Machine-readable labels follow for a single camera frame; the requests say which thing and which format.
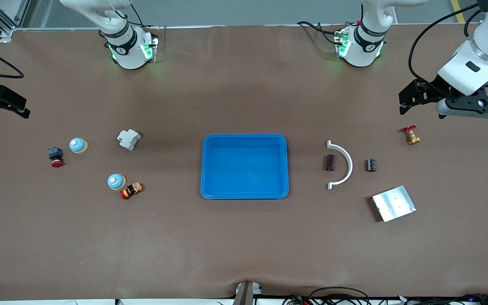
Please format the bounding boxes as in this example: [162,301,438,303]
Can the red pushbutton yellow ring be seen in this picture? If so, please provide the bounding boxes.
[119,183,144,200]

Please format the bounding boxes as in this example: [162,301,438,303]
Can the tangled cable bundle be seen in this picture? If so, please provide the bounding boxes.
[282,294,488,305]

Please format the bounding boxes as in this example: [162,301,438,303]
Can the blue plastic tray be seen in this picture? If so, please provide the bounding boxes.
[200,134,290,200]

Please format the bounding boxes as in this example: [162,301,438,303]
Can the silver metal plate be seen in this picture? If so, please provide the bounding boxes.
[371,186,417,222]

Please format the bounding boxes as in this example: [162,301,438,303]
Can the light blue call bell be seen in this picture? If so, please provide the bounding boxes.
[69,137,88,154]
[107,173,126,191]

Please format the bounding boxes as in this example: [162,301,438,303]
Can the black base cable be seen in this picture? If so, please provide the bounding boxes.
[297,20,343,45]
[119,2,145,28]

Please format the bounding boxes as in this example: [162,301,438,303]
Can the brown table cover mat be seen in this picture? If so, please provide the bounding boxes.
[0,23,488,301]

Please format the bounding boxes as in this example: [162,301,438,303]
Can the brass valve red handle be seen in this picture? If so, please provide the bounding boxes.
[401,125,421,146]

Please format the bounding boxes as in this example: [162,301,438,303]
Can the red pushbutton blue base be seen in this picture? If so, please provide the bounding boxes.
[48,147,64,168]

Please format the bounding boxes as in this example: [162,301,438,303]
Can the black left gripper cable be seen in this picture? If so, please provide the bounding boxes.
[408,2,488,92]

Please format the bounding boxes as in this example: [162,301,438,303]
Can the black right base cable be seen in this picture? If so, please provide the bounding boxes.
[119,2,145,28]

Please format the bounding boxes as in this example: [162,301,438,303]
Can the grey metal clamp bracket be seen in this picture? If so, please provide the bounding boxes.
[233,281,263,305]

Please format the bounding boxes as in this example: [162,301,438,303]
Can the black left base cable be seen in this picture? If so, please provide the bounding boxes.
[297,20,343,45]

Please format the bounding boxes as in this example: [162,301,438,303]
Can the black looped cable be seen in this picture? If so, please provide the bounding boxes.
[310,287,369,305]

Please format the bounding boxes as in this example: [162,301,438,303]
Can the white circuit breaker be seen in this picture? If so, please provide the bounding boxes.
[117,129,141,151]

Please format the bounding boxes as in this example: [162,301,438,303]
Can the white curved plastic arc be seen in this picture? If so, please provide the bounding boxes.
[327,140,353,190]

